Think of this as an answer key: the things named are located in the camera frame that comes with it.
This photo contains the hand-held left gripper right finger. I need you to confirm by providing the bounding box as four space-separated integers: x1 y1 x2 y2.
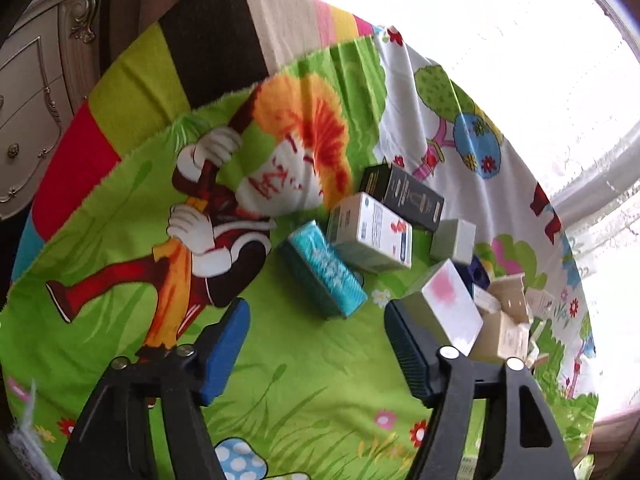
384 299 577 480

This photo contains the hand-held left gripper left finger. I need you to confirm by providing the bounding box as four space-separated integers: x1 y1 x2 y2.
57 297 251 480

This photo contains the white box pink mark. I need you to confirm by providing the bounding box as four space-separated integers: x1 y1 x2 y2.
400 258 485 358

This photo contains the dark blue box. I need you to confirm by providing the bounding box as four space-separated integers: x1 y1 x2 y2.
452 254 492 293

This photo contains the teal patterned box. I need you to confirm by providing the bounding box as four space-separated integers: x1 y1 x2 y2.
277 220 368 321

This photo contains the green cartoon printed blanket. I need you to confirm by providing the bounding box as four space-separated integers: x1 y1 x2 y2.
0 22 601 480

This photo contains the tan box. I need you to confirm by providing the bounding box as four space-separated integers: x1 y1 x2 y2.
470 310 531 363

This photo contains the small white box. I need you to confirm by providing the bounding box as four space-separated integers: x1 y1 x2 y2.
472 284 502 316

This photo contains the open cardboard box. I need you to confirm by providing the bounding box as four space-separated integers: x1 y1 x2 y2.
487 272 533 323

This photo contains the small grey-green box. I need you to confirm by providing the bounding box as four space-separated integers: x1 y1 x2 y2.
430 217 477 267

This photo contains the white box red blue print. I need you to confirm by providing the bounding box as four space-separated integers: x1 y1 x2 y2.
326 191 415 275

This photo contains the small cream box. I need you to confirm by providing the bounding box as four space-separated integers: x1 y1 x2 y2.
525 287 557 321

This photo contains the black box gold print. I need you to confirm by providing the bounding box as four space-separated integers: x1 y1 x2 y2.
359 162 446 233

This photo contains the white lace curtain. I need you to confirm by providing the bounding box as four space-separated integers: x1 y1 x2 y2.
545 125 640 411

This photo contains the ornate white cabinet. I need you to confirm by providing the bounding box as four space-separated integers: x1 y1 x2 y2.
0 0 113 221

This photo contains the colourful striped bedding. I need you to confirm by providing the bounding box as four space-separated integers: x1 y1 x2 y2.
10 0 386 281

